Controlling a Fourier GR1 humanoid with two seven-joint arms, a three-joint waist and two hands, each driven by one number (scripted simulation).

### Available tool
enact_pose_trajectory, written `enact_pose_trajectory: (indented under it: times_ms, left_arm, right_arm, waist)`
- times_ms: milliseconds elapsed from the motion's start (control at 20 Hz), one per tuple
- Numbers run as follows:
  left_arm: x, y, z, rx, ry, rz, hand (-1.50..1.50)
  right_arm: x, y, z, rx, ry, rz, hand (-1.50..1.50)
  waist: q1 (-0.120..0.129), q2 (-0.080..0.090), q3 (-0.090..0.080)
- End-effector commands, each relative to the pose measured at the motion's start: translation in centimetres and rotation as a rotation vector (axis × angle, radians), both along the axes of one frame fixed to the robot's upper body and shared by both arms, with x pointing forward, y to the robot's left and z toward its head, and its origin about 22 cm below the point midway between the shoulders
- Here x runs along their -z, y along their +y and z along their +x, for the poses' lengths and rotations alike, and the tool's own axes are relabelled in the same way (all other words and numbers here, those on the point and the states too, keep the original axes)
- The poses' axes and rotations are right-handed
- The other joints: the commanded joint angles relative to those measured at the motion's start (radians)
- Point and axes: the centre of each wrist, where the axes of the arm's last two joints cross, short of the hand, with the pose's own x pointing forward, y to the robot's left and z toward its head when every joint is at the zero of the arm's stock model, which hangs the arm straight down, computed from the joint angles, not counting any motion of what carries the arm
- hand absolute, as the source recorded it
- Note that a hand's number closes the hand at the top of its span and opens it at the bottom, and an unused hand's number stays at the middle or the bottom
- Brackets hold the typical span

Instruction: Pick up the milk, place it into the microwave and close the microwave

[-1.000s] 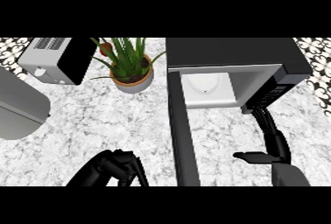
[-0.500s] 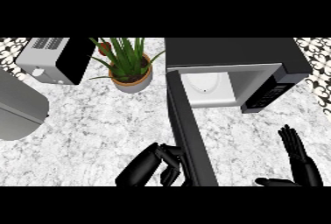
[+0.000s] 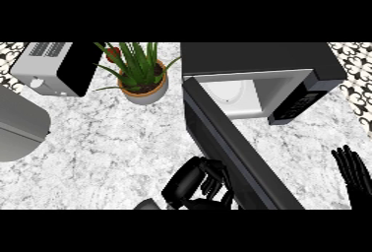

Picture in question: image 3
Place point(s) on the black microwave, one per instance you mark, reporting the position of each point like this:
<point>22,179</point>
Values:
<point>252,57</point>

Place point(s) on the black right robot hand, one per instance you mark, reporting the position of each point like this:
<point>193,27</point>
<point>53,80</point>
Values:
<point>358,183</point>

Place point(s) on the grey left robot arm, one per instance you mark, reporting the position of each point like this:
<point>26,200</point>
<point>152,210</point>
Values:
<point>149,205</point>

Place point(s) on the silver and black toaster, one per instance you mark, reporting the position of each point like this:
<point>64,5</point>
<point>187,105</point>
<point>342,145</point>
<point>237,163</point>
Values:
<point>44,70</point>

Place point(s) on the green plant in pot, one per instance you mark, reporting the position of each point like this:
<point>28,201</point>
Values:
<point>144,93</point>

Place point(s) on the black microwave door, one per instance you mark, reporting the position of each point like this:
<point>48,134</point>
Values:
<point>228,141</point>

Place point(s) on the white round turntable plate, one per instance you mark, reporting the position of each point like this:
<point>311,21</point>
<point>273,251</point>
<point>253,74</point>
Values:
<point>233,92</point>

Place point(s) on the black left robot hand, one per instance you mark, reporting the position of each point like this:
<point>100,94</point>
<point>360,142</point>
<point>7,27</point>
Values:
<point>187,180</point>

